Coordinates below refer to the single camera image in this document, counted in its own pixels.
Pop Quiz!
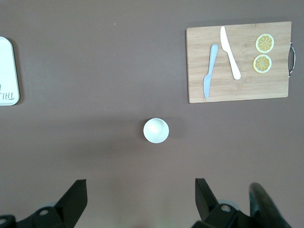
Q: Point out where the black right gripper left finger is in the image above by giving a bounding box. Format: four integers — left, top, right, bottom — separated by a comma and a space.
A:
0, 179, 88, 228

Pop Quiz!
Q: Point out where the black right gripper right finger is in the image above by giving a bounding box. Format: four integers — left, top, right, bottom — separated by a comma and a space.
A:
191, 178, 257, 228

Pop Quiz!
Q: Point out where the white paper cup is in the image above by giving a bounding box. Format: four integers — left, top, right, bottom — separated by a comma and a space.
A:
143, 118, 170, 144

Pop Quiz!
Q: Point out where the cream tray with bear print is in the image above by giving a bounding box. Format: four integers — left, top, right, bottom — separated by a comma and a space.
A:
0, 36, 20, 106

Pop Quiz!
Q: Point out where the grey-blue plastic knife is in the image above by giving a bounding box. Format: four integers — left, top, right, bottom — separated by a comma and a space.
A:
203, 44, 219, 99

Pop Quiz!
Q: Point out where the brown table cover sheet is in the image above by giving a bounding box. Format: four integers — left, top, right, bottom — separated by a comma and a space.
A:
0, 0, 304, 228

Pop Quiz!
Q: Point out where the yellow lemon slice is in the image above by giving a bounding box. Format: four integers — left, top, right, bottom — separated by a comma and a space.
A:
253, 54, 273, 74
255, 33, 275, 54

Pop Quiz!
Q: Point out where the white plastic knife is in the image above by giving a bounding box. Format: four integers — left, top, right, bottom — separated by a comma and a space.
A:
220, 26, 242, 80

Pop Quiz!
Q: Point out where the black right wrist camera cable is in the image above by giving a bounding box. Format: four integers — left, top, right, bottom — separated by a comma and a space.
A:
248, 182, 292, 228

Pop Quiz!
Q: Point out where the bamboo cutting board, metal handle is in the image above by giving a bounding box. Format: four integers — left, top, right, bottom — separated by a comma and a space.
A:
186, 21, 296, 104

